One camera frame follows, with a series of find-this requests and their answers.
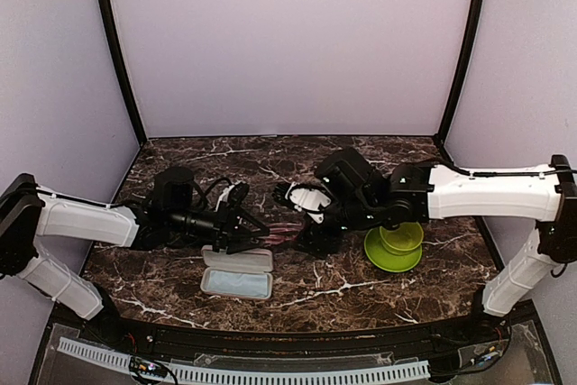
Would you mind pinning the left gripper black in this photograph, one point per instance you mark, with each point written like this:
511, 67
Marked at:
226, 230

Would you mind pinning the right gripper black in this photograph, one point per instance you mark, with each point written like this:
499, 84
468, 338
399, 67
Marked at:
315, 242

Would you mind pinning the pink translucent sunglasses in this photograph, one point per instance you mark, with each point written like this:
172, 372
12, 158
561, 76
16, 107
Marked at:
281, 233

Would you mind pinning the pink glasses case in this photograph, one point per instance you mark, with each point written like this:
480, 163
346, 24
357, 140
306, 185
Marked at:
256, 261

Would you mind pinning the light blue cloth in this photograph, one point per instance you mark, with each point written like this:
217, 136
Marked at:
234, 284

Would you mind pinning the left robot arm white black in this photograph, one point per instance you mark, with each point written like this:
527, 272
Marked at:
176, 204

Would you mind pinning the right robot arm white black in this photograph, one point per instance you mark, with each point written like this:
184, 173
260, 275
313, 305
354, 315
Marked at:
354, 195

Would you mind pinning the green plate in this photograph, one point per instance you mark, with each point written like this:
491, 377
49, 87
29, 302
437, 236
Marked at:
386, 261

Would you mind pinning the green bowl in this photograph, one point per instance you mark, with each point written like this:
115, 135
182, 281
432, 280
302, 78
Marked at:
403, 240

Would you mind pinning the black front rail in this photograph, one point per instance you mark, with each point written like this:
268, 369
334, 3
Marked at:
436, 339

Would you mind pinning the white slotted cable duct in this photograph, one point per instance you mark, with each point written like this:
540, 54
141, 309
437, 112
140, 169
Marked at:
215, 370

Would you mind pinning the left black frame post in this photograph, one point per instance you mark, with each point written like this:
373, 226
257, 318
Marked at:
120, 70

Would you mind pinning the black frame post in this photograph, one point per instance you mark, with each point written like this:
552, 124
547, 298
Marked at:
460, 73
120, 70

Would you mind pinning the right black frame post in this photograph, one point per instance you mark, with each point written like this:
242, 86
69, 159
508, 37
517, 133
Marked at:
460, 73

